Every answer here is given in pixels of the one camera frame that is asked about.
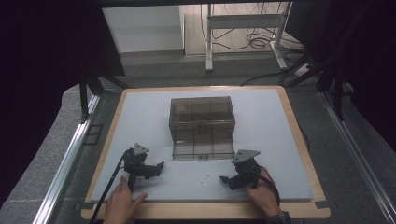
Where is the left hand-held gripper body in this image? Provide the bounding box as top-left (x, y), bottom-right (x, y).
top-left (122, 143), bottom-right (159, 191)

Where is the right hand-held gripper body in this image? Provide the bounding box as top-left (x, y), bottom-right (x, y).
top-left (231, 149), bottom-right (263, 191)

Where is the person's right hand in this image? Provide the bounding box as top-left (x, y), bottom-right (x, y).
top-left (244, 174), bottom-right (283, 218)

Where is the person's left hand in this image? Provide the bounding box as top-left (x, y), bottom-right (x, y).
top-left (103, 175), bottom-right (149, 224)

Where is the white foam mat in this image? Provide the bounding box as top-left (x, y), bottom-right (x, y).
top-left (89, 88), bottom-right (314, 203)

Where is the transparent brown plastic box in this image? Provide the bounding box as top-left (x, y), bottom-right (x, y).
top-left (168, 95), bottom-right (236, 161)

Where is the wooden table board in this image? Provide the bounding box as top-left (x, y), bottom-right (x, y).
top-left (80, 85), bottom-right (332, 220)

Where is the black tripod stand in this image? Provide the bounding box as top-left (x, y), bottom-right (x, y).
top-left (78, 68), bottom-right (132, 124)
top-left (279, 46), bottom-right (356, 122)

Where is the white power strip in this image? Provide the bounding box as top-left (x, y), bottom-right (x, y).
top-left (293, 63), bottom-right (311, 78)

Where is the white cabinet panel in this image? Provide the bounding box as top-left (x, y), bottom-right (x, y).
top-left (102, 5), bottom-right (185, 54)

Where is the black curtain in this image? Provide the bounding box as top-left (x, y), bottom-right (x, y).
top-left (0, 0), bottom-right (127, 209)
top-left (285, 0), bottom-right (396, 153)

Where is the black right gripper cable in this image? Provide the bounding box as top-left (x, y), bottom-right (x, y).
top-left (257, 165), bottom-right (282, 207)

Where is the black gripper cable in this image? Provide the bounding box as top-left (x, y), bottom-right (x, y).
top-left (257, 165), bottom-right (282, 207)
top-left (89, 148), bottom-right (133, 224)

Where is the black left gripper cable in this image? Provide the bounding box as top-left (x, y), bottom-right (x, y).
top-left (89, 148), bottom-right (133, 224)

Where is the black rectangular floor frame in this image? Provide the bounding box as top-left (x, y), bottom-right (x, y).
top-left (82, 123), bottom-right (105, 147)

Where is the aluminium rail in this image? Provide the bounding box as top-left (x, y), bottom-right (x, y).
top-left (318, 91), bottom-right (396, 217)
top-left (31, 94), bottom-right (102, 224)

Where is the tangle of black floor cables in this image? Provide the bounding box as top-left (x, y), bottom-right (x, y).
top-left (199, 3), bottom-right (309, 88)

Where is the white metal desk frame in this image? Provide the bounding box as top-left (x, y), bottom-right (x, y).
top-left (205, 2), bottom-right (293, 73)

